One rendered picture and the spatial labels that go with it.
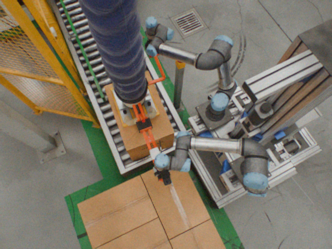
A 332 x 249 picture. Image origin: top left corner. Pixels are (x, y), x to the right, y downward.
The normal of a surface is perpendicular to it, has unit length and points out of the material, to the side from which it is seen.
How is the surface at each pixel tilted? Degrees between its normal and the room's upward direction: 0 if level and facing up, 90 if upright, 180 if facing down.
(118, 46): 82
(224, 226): 0
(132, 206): 0
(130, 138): 0
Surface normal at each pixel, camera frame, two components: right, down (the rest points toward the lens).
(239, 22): 0.00, -0.33
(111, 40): 0.00, 0.86
